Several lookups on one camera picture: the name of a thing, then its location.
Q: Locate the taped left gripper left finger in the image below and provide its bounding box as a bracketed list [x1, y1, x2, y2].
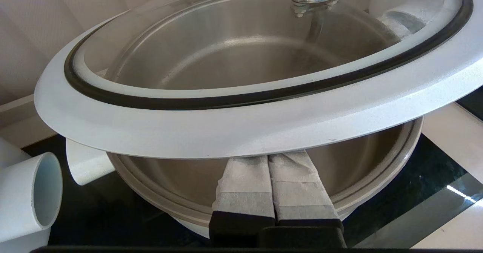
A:
[209, 156, 276, 246]

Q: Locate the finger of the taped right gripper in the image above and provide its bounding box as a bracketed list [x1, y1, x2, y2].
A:
[377, 8, 425, 38]

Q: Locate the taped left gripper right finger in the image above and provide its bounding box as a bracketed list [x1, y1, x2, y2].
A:
[268, 150, 345, 229]

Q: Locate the glass lid white rim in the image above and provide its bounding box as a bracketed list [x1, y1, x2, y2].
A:
[34, 0, 483, 159]

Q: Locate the white cooking pot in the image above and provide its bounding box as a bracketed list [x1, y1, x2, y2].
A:
[0, 138, 63, 253]
[66, 0, 424, 239]

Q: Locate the black glass cooktop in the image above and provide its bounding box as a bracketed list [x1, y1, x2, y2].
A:
[21, 91, 483, 248]

